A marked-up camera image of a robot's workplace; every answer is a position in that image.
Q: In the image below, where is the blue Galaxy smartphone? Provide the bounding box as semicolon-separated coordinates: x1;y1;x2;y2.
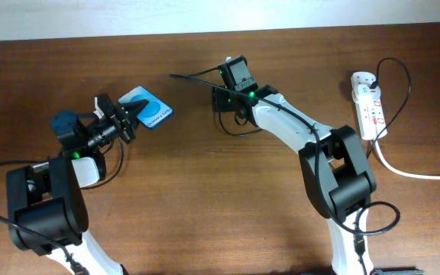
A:
118;86;174;130

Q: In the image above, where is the white power strip cord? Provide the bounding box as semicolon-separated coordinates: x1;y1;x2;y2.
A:
372;139;440;183

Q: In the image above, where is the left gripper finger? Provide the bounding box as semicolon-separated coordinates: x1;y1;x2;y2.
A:
121;121;138;144
121;99;149;118

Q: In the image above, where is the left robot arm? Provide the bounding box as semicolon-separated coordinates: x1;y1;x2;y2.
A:
6;94;149;274

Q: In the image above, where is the white USB charger plug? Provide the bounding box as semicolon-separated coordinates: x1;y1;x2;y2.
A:
352;84;381;104

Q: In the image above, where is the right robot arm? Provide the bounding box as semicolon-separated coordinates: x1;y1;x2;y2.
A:
215;56;376;274

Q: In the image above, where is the white power strip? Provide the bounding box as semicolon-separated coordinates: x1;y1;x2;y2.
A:
351;72;387;141

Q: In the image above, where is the black USB charging cable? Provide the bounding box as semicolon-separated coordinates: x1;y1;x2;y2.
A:
214;57;413;160

